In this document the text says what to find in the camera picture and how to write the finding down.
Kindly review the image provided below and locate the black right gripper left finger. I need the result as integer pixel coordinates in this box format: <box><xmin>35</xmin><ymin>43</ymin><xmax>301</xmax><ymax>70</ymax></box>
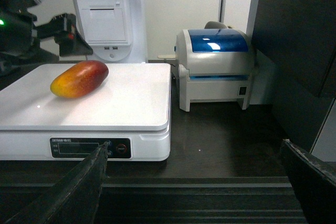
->
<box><xmin>5</xmin><ymin>142</ymin><xmax>108</xmax><ymax>223</ymax></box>

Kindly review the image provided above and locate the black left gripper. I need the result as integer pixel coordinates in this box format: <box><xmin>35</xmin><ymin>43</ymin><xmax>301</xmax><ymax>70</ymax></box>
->
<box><xmin>1</xmin><ymin>0</ymin><xmax>93</xmax><ymax>74</ymax></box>

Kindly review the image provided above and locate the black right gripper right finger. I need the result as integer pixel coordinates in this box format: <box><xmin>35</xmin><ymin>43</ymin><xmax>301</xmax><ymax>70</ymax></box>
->
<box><xmin>280</xmin><ymin>139</ymin><xmax>335</xmax><ymax>223</ymax></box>

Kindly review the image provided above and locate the dark red yellow mango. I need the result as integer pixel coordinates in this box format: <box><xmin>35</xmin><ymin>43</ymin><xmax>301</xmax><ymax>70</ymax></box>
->
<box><xmin>50</xmin><ymin>60</ymin><xmax>109</xmax><ymax>99</ymax></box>

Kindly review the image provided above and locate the white checkout scale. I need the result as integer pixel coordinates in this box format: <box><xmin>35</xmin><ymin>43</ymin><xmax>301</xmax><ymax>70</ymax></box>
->
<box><xmin>1</xmin><ymin>63</ymin><xmax>171</xmax><ymax>162</ymax></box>

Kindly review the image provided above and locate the white POS terminal stand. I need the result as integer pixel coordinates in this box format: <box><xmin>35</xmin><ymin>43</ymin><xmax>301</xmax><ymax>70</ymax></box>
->
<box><xmin>12</xmin><ymin>0</ymin><xmax>174</xmax><ymax>64</ymax></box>

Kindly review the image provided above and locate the white blue label printer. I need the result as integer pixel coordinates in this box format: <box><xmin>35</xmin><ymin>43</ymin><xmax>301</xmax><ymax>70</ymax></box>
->
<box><xmin>175</xmin><ymin>27</ymin><xmax>255</xmax><ymax>112</ymax></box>

